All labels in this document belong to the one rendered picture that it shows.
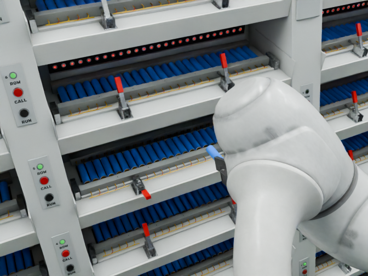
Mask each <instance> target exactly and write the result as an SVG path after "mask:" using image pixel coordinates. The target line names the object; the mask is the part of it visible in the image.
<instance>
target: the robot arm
mask: <svg viewBox="0 0 368 276"><path fill-rule="evenodd" d="M213 124H214V131H215V135H216V139H217V142H218V144H219V146H220V147H221V148H222V150H223V151H224V153H225V156H224V159H223V158H221V157H218V156H216V157H214V160H215V165H216V170H217V171H219V172H220V174H221V180H222V183H223V184H224V185H225V186H226V187H227V190H228V193H229V195H230V196H231V198H232V199H233V200H234V201H235V202H236V203H237V218H236V223H235V232H234V246H233V276H291V250H292V242H293V238H294V235H295V232H296V230H298V231H300V232H301V233H302V234H303V235H304V236H305V237H306V238H307V239H308V240H309V241H310V242H311V243H313V244H314V245H315V246H317V247H318V248H319V249H321V250H322V251H324V252H326V253H327V254H329V255H330V256H332V257H334V258H335V259H337V260H339V261H341V262H343V263H345V264H347V265H349V266H351V267H353V268H356V269H359V270H361V271H364V272H368V174H367V173H365V172H364V171H363V170H361V169H360V168H359V167H358V166H357V165H356V164H355V163H354V162H353V161H352V159H351V158H350V156H349V155H348V153H347V152H346V150H345V149H344V146H343V144H342V142H341V140H340V139H339V138H338V136H337V135H336V133H335V132H334V130H333V129H332V127H330V125H329V124H328V122H327V121H326V120H325V119H324V118H323V116H322V115H321V114H320V113H319V112H318V111H317V110H316V109H315V108H314V106H313V105H312V104H311V103H310V102H309V101H308V100H307V99H306V98H305V97H303V96H302V95H301V94H300V93H299V92H297V91H296V90H295V89H294V88H292V87H290V86H289V85H287V84H285V83H284V82H282V81H280V80H277V79H275V78H272V77H266V78H265V77H252V78H249V79H246V80H244V81H242V82H240V83H238V84H237V85H235V86H234V87H233V88H231V89H230V90H229V91H228V92H226V93H225V94H224V95H223V97H221V98H220V100H219V101H218V103H217V105H216V107H215V113H214V116H213Z"/></svg>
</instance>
